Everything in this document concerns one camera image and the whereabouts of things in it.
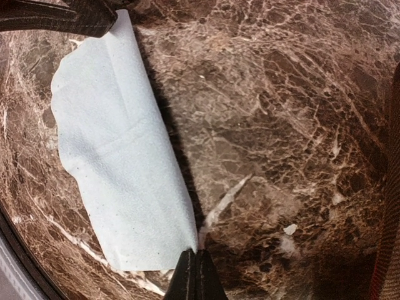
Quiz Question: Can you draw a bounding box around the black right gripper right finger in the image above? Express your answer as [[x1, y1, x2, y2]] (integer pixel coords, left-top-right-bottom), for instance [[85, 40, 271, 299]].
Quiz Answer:
[[195, 250, 227, 300]]

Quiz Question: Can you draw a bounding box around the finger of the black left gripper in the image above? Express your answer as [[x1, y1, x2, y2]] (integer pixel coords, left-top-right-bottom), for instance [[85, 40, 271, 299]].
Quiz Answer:
[[1, 14, 113, 38], [1, 1, 116, 23]]

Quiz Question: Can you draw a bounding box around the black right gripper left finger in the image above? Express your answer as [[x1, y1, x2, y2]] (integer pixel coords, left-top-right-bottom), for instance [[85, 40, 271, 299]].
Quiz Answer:
[[164, 249, 196, 300]]

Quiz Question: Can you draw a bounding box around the light blue cloth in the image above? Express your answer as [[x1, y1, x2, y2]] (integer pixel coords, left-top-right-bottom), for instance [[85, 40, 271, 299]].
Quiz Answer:
[[51, 10, 198, 271]]

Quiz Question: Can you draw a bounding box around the black front table rail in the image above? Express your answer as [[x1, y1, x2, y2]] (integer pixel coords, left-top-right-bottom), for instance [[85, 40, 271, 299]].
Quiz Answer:
[[1, 207, 68, 299]]

